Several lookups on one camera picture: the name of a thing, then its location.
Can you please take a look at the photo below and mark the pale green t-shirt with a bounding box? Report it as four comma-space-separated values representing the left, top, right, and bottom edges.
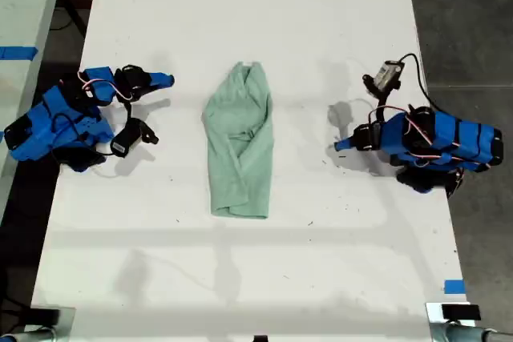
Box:
201, 60, 275, 220

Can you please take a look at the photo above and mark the long blue tape strip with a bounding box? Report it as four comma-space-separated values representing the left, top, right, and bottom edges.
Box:
0, 46, 39, 61

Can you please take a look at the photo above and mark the square blue tape piece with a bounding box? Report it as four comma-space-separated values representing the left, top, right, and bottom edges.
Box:
443, 279, 467, 296

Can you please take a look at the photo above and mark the metal table clamp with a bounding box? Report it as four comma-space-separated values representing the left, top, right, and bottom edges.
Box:
425, 301, 513, 342
0, 306, 78, 342

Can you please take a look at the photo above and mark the small black box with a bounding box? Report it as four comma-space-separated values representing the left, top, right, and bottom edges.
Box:
29, 307, 62, 328
441, 304, 482, 322

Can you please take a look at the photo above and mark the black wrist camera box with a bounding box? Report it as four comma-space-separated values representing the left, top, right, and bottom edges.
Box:
362, 60, 404, 97
109, 117, 160, 158

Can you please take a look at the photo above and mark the black camera cable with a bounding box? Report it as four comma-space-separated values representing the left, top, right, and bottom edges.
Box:
398, 52, 442, 115

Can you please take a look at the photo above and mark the black floor cable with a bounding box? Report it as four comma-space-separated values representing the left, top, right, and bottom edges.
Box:
50, 0, 87, 38

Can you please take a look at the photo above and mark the thin white cable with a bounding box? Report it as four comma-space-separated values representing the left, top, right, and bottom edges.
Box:
93, 163, 122, 179

